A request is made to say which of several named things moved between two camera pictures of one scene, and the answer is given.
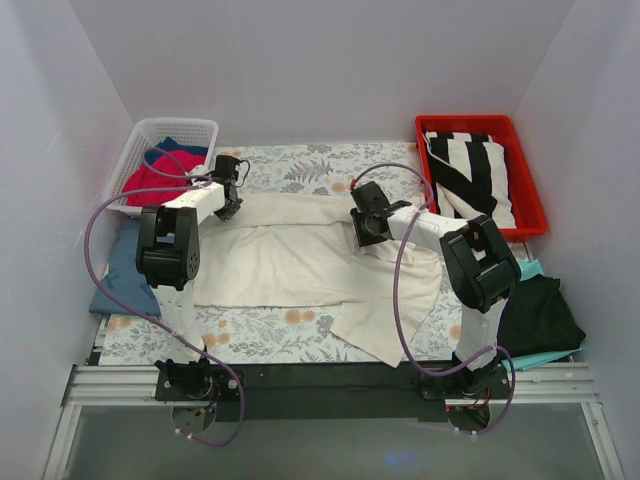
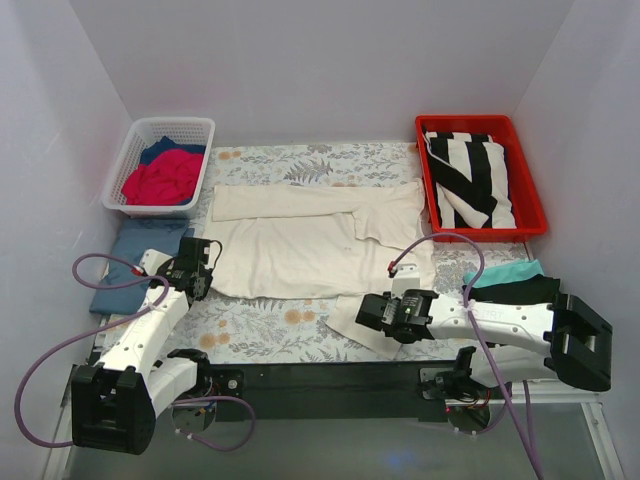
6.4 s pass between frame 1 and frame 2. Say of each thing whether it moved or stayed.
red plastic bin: stayed
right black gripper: moved
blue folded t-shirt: stayed
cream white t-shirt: moved
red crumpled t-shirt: stayed
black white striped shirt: stayed
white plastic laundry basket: stayed
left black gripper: moved
